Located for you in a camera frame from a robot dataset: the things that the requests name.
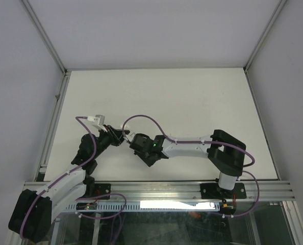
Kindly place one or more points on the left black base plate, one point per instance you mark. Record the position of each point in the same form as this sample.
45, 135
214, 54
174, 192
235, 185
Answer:
96, 189

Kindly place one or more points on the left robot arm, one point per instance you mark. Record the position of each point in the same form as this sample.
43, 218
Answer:
36, 210

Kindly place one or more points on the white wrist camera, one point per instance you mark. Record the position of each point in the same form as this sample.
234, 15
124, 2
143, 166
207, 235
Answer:
130, 136
97, 122

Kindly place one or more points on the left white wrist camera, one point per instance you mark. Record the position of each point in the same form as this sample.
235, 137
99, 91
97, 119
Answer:
97, 122

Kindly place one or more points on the aluminium mounting rail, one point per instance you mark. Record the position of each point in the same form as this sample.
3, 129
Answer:
267, 190

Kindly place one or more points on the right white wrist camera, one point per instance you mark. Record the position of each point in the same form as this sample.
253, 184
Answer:
130, 136

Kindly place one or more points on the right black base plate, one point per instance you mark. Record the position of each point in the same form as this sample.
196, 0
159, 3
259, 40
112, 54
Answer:
213, 191

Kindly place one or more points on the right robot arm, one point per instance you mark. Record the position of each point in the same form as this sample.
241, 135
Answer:
222, 149

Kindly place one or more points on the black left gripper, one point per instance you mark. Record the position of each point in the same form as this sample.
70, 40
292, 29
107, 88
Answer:
116, 136

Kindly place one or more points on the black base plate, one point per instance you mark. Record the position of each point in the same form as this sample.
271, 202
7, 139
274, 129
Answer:
213, 191
96, 189

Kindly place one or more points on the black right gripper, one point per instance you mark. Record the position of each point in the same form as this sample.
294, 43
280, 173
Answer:
149, 162

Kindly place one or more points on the white slotted cable duct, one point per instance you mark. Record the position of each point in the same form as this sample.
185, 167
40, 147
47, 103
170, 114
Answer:
143, 206

